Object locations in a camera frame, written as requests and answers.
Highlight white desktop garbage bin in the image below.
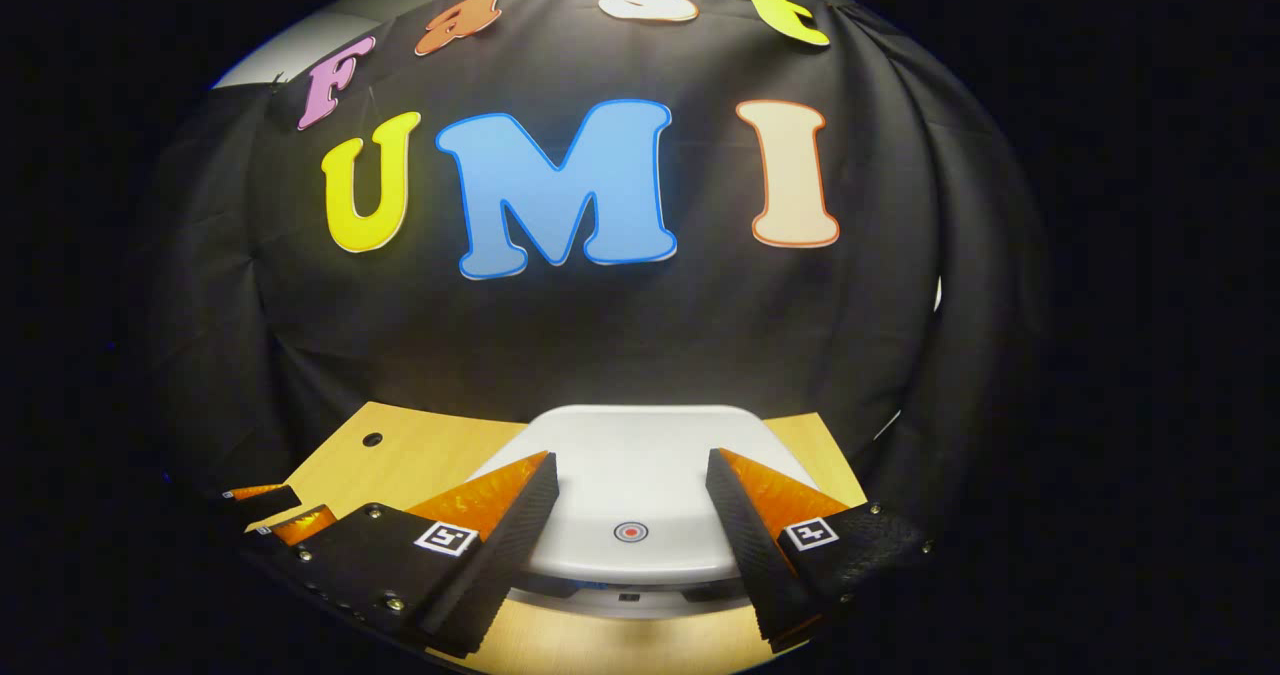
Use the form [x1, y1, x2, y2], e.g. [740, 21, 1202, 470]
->
[470, 403, 821, 621]

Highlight black backdrop cloth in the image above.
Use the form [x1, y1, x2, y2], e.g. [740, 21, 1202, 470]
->
[140, 0, 1051, 516]

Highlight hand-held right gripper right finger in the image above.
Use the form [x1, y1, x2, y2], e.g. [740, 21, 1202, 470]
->
[705, 447, 936, 654]

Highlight wooden desktop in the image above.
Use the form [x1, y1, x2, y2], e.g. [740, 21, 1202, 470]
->
[245, 400, 869, 675]

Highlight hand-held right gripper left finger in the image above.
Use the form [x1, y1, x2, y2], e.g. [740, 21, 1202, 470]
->
[250, 450, 561, 658]

